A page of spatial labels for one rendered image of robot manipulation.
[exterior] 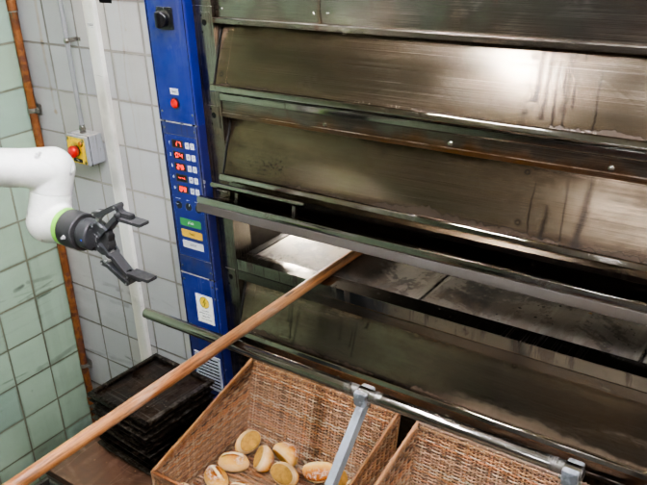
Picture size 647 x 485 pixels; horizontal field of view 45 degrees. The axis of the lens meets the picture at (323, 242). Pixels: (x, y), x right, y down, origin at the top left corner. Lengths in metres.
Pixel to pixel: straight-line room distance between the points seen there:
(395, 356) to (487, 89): 0.81
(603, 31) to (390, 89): 0.50
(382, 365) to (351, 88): 0.78
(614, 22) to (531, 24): 0.17
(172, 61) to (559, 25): 1.10
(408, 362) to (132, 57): 1.22
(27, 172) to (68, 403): 1.60
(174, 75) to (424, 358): 1.06
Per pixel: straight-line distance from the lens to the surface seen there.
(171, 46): 2.30
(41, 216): 1.99
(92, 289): 3.08
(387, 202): 1.98
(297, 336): 2.38
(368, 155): 2.01
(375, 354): 2.23
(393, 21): 1.89
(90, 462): 2.68
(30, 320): 3.13
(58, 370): 3.29
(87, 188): 2.86
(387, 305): 2.13
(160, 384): 1.83
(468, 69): 1.81
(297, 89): 2.04
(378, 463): 2.25
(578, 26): 1.71
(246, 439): 2.54
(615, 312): 1.68
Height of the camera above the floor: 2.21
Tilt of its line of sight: 24 degrees down
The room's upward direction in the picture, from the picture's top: 3 degrees counter-clockwise
